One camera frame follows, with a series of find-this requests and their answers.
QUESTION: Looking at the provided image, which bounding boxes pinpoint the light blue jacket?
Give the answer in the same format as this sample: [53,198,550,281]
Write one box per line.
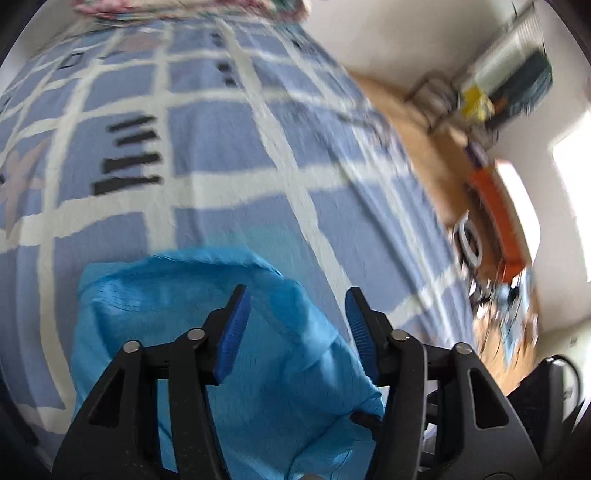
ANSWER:
[71,247,386,480]

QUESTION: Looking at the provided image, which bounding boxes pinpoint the dark teal hanging clothes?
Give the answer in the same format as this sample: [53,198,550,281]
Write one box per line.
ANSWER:
[489,51,555,130]

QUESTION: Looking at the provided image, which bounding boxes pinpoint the bed with blue checked sheet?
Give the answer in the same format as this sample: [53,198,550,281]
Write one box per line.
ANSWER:
[0,14,478,480]

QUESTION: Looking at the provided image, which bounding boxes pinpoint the black clothes rack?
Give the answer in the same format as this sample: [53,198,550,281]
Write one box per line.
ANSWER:
[406,0,555,134]

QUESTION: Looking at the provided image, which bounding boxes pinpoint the striped hanging blanket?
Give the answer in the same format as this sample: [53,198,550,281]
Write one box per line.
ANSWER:
[466,9,541,88]

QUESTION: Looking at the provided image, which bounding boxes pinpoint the folded floral quilt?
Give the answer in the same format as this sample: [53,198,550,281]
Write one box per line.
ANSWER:
[71,0,310,21]

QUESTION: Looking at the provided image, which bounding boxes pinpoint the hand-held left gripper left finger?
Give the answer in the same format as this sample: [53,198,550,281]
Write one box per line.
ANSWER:
[53,284,252,480]

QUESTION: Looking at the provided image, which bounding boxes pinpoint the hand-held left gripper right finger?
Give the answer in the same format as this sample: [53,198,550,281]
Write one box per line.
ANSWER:
[345,286,542,480]

